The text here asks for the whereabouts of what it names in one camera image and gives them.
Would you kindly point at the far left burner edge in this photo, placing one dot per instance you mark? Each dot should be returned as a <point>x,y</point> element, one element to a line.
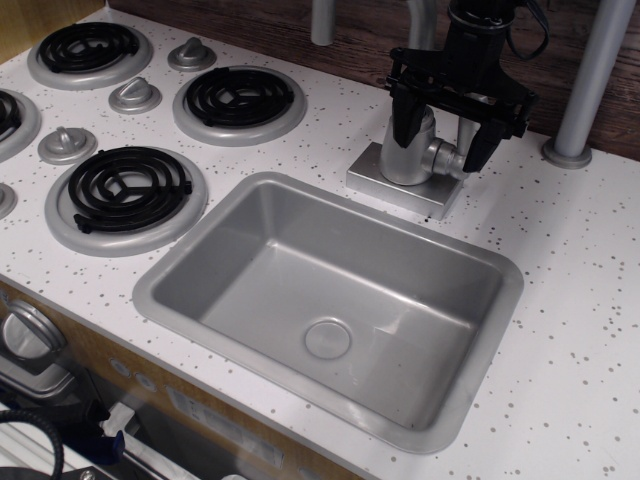
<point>20,123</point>

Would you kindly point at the grey faucet spout pipe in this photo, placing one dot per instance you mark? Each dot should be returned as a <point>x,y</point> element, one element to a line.
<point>423,24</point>

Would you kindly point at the grey left support post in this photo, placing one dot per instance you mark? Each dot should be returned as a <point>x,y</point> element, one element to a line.
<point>323,22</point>

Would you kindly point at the grey right support post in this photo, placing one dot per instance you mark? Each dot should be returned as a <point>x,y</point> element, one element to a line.
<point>569,148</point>

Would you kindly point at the bottom left silver knob edge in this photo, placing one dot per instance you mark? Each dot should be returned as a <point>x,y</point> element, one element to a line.
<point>8,200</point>

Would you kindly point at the back right black burner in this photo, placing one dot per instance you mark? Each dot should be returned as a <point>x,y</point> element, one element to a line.
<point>239,106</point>

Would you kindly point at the round silver oven dial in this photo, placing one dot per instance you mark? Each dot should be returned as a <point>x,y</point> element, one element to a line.
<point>29,339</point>

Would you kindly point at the silver faucet lever handle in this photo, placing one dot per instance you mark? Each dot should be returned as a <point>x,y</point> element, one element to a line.
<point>444,158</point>

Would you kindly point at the silver faucet base and body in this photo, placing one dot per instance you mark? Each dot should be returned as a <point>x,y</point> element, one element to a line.
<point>396,175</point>

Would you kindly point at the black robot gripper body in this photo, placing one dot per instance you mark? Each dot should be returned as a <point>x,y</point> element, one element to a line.
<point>465,76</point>

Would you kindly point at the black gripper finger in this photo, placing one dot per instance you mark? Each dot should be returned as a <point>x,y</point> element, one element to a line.
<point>483,145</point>
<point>407,111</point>

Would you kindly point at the grey support post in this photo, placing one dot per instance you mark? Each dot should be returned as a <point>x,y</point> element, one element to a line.
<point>323,22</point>
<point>569,148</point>

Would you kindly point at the silver oven door handle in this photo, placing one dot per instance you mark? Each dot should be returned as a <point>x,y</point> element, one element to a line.
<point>77,402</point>

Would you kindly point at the back left black burner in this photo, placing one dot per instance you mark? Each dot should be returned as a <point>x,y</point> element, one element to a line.
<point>86,56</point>

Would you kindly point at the middle silver stove knob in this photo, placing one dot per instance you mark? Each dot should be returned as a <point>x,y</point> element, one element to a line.
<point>135,97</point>

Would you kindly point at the top silver stove knob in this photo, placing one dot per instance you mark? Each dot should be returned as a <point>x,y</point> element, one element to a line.
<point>191,56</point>

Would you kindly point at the silver stove knob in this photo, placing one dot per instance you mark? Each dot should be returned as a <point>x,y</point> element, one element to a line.
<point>191,56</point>
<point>135,97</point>
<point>67,145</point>

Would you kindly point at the lower silver stove knob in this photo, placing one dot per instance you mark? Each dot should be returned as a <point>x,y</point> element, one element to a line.
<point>67,145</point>

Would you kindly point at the front black coil burner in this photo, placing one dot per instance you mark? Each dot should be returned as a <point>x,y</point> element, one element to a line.
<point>126,201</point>

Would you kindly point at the grey plastic sink basin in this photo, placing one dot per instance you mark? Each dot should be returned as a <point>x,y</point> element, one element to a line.
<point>387,325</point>

